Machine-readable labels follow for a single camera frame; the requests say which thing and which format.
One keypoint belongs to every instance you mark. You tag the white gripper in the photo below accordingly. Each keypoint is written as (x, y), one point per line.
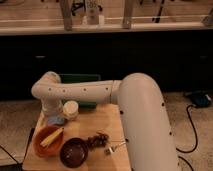
(70, 113)

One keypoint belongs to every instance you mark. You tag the yellow banana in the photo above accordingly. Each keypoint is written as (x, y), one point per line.
(49, 139)

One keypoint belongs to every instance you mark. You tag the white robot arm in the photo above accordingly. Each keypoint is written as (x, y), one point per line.
(144, 117)

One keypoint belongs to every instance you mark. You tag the orange red bowl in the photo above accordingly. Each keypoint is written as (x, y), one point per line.
(53, 148)

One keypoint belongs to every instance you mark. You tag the dark purple bowl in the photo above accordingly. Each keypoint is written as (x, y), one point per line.
(74, 152)

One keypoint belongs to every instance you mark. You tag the wooden cutting board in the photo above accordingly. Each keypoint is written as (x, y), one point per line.
(102, 119)

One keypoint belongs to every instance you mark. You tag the dark grape bunch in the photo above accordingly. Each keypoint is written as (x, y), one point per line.
(98, 140)

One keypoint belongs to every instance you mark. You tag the silver fork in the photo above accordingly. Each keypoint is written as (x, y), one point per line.
(110, 150)

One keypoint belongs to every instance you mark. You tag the left wooden table leg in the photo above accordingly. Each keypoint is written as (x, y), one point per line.
(66, 14)

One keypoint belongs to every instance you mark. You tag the wooden table leg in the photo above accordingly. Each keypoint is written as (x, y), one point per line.
(66, 14)
(127, 15)

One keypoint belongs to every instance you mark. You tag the right wooden table leg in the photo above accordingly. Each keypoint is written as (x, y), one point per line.
(127, 15)

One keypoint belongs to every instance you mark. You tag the blue black device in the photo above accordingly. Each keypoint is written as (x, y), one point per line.
(199, 99)

